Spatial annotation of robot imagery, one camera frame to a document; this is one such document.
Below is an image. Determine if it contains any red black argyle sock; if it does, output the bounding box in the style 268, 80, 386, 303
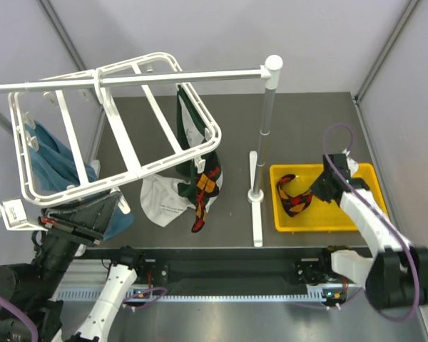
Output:
191, 152, 223, 233

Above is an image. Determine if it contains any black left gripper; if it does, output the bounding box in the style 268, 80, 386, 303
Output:
33, 187, 123, 296

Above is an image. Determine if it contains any white metal clothes rack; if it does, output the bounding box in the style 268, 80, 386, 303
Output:
0, 54, 284, 248

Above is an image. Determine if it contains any yellow plastic tray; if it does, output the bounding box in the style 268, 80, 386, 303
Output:
269, 162, 389, 234

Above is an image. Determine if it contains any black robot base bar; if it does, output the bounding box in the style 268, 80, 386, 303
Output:
83, 247, 330, 296

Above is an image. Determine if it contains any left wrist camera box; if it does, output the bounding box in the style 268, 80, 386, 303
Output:
0, 199, 46, 232

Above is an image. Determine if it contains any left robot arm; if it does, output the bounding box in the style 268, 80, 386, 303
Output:
0, 192, 148, 341

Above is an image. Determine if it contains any white and green cloth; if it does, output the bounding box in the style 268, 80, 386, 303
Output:
140, 86, 218, 227

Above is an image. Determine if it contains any white cable duct strip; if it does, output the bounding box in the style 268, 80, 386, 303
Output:
56, 286, 346, 303

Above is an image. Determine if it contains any teal blue towel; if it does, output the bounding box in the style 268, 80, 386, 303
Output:
25, 121, 134, 240

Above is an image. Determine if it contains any white plastic clip hanger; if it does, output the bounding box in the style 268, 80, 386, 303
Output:
7, 51, 223, 208

